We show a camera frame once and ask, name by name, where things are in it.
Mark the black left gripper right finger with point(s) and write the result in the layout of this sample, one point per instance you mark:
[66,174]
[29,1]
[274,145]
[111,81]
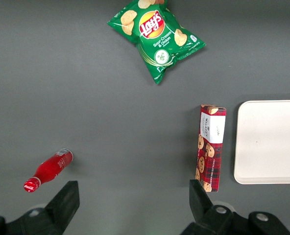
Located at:
[203,215]

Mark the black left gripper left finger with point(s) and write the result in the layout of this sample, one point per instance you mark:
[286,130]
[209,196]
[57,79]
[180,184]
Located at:
[61,208]

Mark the red tartan cookie box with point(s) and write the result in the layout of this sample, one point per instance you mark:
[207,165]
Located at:
[210,159]

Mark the beige plastic tray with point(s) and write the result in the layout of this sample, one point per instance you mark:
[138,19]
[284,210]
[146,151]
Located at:
[270,142]

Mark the red Coca-Cola bottle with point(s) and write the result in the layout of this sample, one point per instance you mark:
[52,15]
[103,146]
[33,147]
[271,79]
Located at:
[49,167]

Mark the green Lay's chips bag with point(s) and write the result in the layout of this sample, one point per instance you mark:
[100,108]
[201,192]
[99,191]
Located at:
[157,36]

